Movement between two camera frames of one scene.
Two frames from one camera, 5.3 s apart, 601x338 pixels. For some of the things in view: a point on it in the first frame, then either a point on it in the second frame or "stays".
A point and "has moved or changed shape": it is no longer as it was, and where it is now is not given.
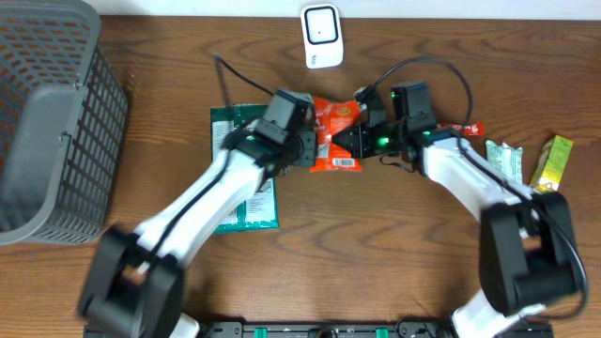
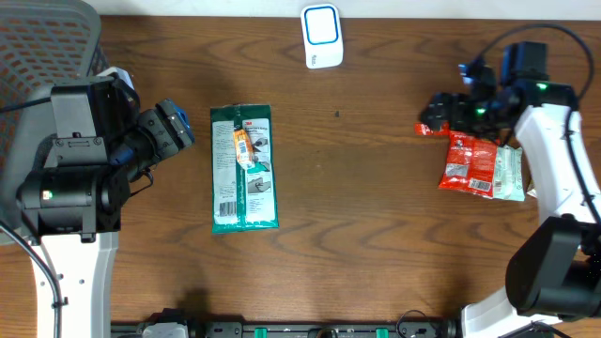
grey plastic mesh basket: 63,121 stays
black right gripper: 360,148 → 458,103
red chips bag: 331,119 has moved or changed shape
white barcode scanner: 322,36 stays
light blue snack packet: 506,158 stays
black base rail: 315,330 stays
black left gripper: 308,158 → 175,126
